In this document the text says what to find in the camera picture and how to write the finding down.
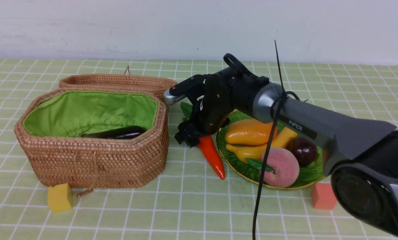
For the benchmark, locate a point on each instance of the pink toy peach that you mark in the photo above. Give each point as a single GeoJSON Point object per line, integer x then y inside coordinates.
{"type": "Point", "coordinates": [282, 168]}

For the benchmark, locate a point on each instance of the woven wicker basket lid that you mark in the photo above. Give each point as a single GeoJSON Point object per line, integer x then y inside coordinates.
{"type": "Point", "coordinates": [128, 82]}

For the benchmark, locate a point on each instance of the orange toy mango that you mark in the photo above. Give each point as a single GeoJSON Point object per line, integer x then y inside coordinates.
{"type": "Point", "coordinates": [248, 132]}

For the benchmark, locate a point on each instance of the yellow foam cube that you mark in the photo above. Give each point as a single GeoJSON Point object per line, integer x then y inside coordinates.
{"type": "Point", "coordinates": [60, 198]}

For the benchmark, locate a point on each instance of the yellow toy banana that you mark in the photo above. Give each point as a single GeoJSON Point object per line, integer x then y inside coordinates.
{"type": "Point", "coordinates": [281, 140]}

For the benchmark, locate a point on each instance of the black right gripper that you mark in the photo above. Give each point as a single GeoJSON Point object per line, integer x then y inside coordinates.
{"type": "Point", "coordinates": [210, 114]}

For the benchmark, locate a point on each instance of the salmon red foam cube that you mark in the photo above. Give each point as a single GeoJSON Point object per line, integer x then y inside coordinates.
{"type": "Point", "coordinates": [323, 197]}

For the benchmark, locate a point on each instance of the orange toy carrot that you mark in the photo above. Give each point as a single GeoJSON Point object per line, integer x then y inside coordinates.
{"type": "Point", "coordinates": [206, 145]}

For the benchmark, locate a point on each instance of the dark purple toy mangosteen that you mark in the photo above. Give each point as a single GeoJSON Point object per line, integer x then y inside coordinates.
{"type": "Point", "coordinates": [304, 151]}

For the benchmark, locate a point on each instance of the purple toy eggplant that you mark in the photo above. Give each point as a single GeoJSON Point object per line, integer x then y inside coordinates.
{"type": "Point", "coordinates": [125, 133]}

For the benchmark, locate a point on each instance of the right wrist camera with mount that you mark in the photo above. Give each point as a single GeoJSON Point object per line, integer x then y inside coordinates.
{"type": "Point", "coordinates": [191, 88]}

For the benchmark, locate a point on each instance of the green leaf-shaped glass plate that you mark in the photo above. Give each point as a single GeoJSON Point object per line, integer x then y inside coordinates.
{"type": "Point", "coordinates": [307, 175]}

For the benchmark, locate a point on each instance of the woven wicker basket green lining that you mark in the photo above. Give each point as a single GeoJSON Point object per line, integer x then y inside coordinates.
{"type": "Point", "coordinates": [49, 128]}

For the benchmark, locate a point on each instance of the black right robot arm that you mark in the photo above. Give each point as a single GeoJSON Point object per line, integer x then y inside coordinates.
{"type": "Point", "coordinates": [360, 155]}

